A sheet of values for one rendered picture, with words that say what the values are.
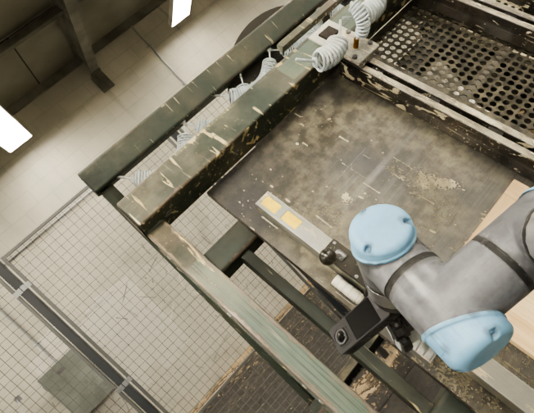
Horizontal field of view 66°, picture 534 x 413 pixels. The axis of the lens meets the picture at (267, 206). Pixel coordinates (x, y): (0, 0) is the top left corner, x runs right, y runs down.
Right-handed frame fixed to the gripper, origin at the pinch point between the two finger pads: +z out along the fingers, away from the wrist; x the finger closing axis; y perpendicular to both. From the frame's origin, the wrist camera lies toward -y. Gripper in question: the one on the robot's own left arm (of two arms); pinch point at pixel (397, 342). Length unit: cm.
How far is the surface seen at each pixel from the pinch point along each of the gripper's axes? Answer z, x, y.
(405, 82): 5, 65, 43
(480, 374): 21.7, -5.7, 12.8
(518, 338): 25.1, -2.4, 24.6
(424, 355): 19.5, 1.9, 5.2
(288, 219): 5.8, 41.7, -6.0
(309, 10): 14, 148, 47
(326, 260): -0.4, 21.7, -3.4
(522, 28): 11, 68, 84
